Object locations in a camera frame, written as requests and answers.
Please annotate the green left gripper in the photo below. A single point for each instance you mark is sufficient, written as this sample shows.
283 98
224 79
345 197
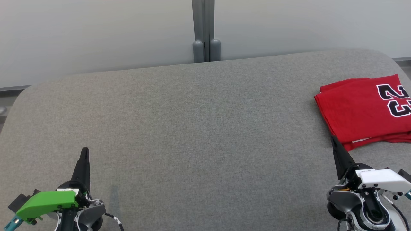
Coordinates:
48 202

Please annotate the red and white jersey shirt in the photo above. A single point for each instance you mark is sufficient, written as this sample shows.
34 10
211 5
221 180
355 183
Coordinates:
353 109

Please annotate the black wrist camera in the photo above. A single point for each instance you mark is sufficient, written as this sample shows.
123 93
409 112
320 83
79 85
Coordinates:
406 175
21 201

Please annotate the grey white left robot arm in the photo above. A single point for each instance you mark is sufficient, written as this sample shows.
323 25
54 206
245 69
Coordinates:
91 215

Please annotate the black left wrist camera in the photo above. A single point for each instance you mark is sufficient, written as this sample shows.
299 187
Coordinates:
21 201

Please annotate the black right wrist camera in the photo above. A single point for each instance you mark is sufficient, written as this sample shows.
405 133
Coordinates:
406 175

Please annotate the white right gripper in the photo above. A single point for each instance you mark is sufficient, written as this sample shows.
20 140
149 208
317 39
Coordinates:
382 179

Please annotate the grey partition post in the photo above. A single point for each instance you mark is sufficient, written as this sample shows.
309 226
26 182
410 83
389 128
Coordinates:
206 29

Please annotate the grey fabric sofa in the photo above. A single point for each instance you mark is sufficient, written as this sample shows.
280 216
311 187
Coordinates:
192 144

